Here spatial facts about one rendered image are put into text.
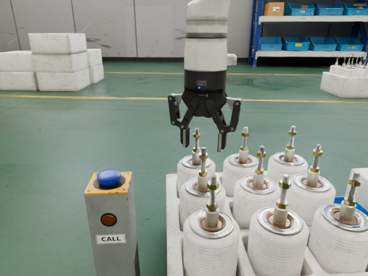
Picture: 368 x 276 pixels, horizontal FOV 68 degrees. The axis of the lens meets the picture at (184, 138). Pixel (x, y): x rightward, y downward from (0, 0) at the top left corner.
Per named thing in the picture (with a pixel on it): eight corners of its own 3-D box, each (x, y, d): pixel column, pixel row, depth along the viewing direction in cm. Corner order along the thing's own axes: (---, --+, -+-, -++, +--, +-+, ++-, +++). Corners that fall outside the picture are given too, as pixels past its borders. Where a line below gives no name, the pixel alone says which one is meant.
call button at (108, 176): (119, 189, 46) (119, 178, 45) (95, 190, 45) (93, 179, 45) (123, 177, 49) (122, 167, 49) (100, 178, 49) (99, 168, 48)
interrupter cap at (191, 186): (204, 203, 52) (204, 200, 52) (177, 188, 57) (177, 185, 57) (228, 188, 57) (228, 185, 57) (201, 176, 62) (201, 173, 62)
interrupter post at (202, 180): (203, 193, 56) (203, 178, 55) (194, 188, 57) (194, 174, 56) (210, 188, 57) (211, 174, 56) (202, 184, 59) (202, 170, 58)
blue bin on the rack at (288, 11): (281, 17, 482) (283, 4, 474) (304, 17, 480) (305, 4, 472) (291, 16, 435) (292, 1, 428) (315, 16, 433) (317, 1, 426)
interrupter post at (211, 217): (214, 219, 48) (214, 203, 47) (220, 227, 46) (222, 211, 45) (201, 222, 47) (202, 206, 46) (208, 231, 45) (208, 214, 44)
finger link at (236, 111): (234, 99, 47) (224, 130, 50) (245, 102, 47) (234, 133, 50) (237, 96, 50) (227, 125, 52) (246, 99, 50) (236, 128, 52)
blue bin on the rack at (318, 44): (302, 49, 496) (304, 37, 489) (323, 49, 494) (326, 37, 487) (312, 51, 450) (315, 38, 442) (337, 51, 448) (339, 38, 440)
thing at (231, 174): (213, 219, 76) (216, 160, 69) (233, 205, 82) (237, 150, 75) (242, 237, 69) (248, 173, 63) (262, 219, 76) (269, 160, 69)
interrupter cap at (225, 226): (219, 207, 51) (219, 204, 51) (242, 233, 45) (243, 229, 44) (182, 217, 48) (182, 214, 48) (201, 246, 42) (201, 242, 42)
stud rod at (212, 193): (214, 213, 46) (216, 174, 44) (214, 217, 45) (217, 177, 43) (208, 213, 46) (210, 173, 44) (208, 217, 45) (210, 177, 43)
